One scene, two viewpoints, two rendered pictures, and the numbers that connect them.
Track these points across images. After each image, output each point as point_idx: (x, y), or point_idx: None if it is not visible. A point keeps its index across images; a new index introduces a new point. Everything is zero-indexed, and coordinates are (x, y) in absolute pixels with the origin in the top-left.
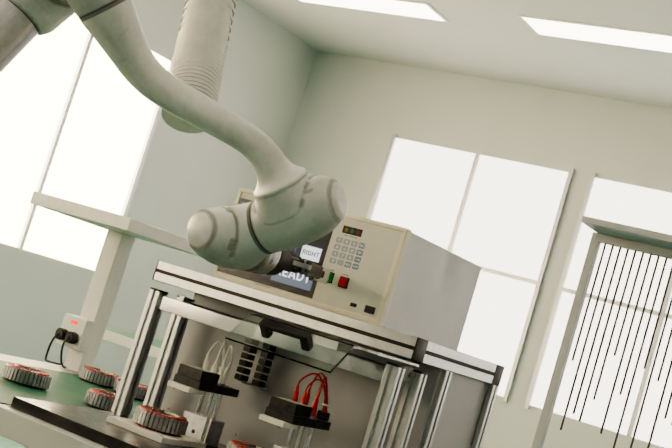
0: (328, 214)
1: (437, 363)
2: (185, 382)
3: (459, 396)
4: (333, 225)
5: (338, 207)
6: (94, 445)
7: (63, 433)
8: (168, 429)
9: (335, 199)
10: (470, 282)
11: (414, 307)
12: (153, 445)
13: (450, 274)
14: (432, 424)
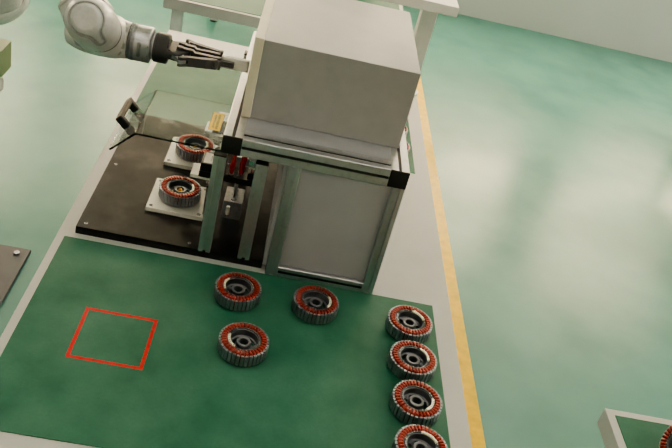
0: (71, 30)
1: (267, 158)
2: None
3: (335, 189)
4: (82, 38)
5: (75, 25)
6: (102, 157)
7: (106, 144)
8: (181, 156)
9: (72, 18)
10: (401, 87)
11: (299, 104)
12: (140, 165)
13: (356, 78)
14: (282, 206)
